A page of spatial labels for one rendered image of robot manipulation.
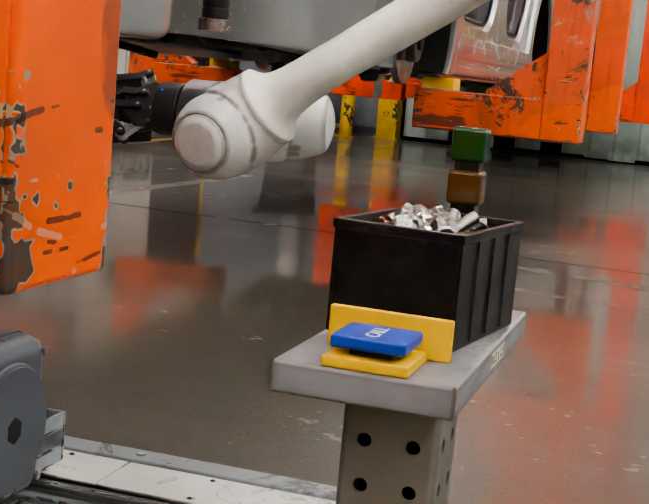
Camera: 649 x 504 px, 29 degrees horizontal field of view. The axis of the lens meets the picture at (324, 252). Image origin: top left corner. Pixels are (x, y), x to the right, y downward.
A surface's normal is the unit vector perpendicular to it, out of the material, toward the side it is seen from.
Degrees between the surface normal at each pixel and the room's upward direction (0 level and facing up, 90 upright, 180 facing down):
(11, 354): 67
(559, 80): 90
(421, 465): 90
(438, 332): 90
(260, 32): 104
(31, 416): 90
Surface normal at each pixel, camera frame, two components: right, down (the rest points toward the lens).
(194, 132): -0.42, 0.30
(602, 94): -0.29, 0.11
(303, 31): 0.23, 0.40
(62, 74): 0.95, 0.13
